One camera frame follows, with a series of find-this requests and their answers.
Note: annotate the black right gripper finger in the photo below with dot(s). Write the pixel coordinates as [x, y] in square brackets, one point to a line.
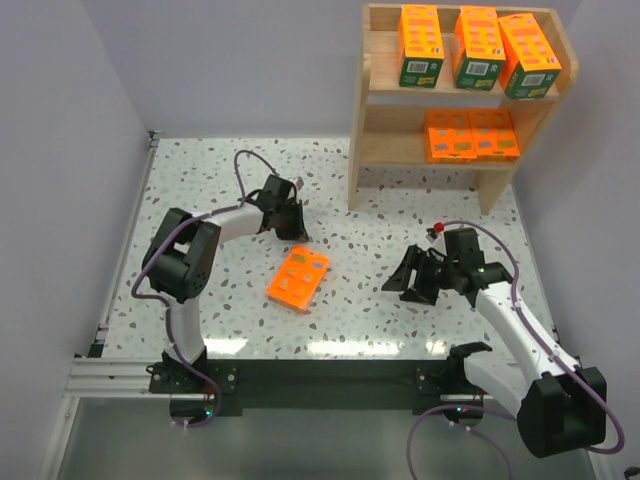
[420, 292]
[411, 263]

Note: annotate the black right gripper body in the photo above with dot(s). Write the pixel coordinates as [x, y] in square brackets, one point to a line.
[426, 273]

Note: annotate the orange sponge box wide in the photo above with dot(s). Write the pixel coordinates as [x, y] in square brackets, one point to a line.
[448, 136]
[494, 138]
[298, 278]

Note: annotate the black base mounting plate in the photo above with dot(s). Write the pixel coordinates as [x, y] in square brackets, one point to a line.
[309, 385]

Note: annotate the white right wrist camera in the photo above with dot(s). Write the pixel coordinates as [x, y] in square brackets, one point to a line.
[435, 232]

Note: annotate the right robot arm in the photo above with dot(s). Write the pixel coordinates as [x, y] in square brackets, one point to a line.
[558, 405]

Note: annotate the orange sponge box narrow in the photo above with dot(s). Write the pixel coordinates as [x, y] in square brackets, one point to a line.
[478, 54]
[420, 51]

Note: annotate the wooden shelf unit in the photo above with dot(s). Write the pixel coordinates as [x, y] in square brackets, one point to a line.
[387, 128]

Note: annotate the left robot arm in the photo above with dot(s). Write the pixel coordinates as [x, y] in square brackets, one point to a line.
[179, 261]

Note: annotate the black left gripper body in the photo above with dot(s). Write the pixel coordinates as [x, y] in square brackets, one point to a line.
[289, 220]

